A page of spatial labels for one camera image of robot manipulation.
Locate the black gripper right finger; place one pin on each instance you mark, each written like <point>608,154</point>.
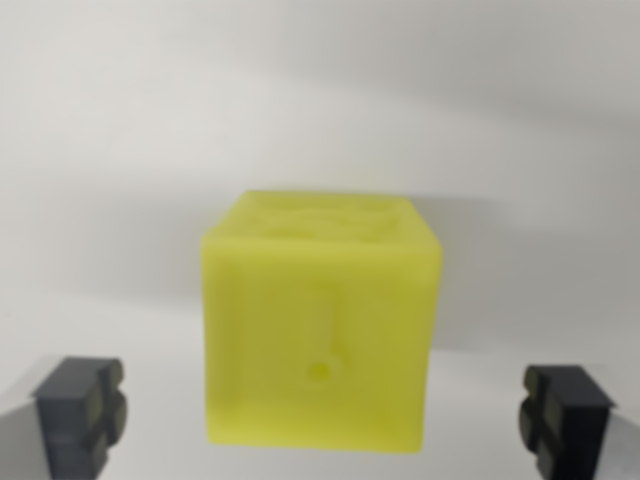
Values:
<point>575,425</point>

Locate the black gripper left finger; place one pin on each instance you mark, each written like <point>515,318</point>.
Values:
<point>70,420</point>

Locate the yellow cube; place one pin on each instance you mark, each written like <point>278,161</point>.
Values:
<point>320,320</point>

